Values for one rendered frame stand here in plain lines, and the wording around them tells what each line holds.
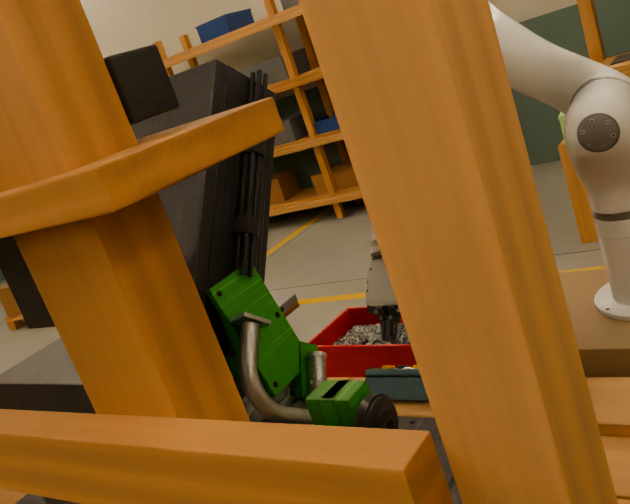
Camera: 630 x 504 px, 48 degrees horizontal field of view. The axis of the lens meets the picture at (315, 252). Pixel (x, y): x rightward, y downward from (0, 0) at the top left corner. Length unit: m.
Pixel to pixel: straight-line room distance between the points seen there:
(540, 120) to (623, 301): 5.29
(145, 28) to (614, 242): 7.60
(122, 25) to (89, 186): 8.26
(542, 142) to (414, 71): 6.28
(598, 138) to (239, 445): 0.83
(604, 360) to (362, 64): 0.98
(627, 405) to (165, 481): 0.77
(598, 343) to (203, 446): 0.87
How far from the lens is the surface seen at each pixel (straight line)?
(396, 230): 0.49
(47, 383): 1.17
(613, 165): 1.30
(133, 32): 8.77
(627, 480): 1.13
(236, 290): 1.20
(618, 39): 6.44
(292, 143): 7.02
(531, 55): 1.33
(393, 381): 1.40
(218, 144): 0.69
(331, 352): 1.71
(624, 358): 1.35
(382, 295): 1.48
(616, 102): 1.26
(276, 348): 1.22
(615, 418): 1.22
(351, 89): 0.47
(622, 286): 1.43
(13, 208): 0.71
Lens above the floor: 1.57
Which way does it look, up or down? 15 degrees down
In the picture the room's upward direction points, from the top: 19 degrees counter-clockwise
